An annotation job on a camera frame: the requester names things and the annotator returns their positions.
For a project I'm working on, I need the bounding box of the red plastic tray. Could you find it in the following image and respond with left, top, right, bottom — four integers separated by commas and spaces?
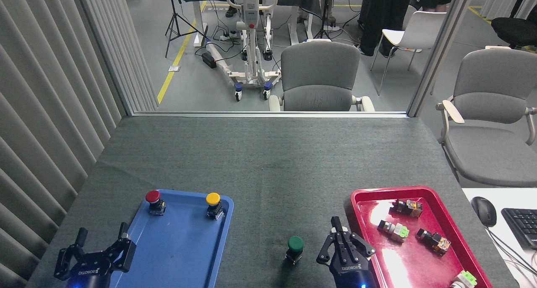
344, 186, 492, 288

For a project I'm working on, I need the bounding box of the black keyboard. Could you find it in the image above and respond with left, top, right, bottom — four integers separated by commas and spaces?
501, 207, 537, 251

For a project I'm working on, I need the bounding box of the green and silver switch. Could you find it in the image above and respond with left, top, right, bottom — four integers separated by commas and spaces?
377, 220, 409, 243

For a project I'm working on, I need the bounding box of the black and orange switch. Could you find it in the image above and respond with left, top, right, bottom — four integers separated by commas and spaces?
392, 199, 423, 218

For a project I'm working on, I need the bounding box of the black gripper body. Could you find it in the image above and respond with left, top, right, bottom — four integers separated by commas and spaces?
329, 252, 377, 288
67, 252, 115, 288

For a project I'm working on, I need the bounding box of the white stand on wheels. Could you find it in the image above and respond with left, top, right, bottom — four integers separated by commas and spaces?
206, 0, 282, 102

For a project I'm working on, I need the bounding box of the silver post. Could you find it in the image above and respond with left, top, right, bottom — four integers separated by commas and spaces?
407, 0, 479, 117

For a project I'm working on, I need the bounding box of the black switch with orange block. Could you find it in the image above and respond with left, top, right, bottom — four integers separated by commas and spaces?
416, 228, 451, 256

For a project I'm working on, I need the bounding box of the black tripod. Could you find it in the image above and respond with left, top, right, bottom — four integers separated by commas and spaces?
165, 0, 208, 58
313, 0, 336, 41

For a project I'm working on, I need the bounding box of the green push button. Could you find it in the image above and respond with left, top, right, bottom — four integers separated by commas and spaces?
285, 236, 304, 265

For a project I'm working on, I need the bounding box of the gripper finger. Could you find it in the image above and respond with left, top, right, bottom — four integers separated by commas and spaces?
317, 216, 344, 265
105, 222, 137, 274
342, 227, 376, 259
54, 228, 89, 280

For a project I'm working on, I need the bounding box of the grey chair with cream armrests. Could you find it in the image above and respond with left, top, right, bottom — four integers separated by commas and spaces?
435, 48, 537, 188
268, 40, 375, 112

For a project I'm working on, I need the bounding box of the black computer mouse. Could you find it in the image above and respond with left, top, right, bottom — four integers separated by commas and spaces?
471, 196, 497, 228

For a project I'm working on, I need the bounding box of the yellow push button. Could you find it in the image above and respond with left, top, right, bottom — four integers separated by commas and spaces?
206, 192, 225, 220

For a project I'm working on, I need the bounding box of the black mouse cable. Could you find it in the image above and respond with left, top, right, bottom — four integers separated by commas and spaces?
487, 226, 537, 276

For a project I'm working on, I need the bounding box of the red push button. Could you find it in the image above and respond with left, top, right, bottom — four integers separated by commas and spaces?
145, 190, 166, 216

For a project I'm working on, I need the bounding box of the blue plastic tray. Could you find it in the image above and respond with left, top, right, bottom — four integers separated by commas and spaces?
99, 189, 235, 288

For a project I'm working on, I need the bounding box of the green and white switch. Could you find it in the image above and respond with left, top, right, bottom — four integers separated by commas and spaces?
451, 270, 478, 288

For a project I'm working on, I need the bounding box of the black office chair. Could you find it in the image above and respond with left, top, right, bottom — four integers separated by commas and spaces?
491, 0, 537, 49

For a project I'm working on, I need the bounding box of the white plastic chair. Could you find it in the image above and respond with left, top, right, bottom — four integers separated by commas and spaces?
370, 11, 447, 96

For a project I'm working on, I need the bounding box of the white desk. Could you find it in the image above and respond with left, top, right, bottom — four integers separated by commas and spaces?
461, 188, 537, 288

